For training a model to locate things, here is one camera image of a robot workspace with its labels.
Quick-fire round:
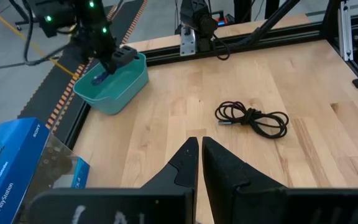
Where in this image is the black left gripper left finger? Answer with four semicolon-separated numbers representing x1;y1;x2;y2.
29;136;200;224

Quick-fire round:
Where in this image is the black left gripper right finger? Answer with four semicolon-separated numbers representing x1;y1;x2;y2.
201;136;358;224

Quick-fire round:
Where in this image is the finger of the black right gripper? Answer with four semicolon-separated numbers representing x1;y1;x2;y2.
101;60;118;76

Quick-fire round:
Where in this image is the blue braided USB-C cable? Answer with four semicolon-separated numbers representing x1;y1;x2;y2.
91;70;110;86

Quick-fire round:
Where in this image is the black USB-C cable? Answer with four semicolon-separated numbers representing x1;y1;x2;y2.
214;100;290;140

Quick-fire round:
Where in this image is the teal plastic bin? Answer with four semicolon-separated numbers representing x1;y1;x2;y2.
72;52;150;116

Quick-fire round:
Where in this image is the black orange-striped floor mat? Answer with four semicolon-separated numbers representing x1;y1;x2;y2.
17;0;149;150

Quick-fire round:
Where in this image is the blue PlayStation controller box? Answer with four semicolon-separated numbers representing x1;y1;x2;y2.
0;116;91;224

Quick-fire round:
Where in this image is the silver mounting bracket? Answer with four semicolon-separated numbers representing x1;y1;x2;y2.
179;27;197;57

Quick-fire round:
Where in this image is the black floor cable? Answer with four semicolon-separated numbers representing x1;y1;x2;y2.
0;43;74;73

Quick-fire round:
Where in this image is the black table frame rail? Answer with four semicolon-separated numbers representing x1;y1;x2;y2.
63;11;358;151

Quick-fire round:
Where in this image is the black diagonal frame strut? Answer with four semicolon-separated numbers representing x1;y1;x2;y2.
240;0;301;48

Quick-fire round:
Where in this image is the silver aluminium upright post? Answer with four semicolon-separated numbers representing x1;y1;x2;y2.
336;0;354;62

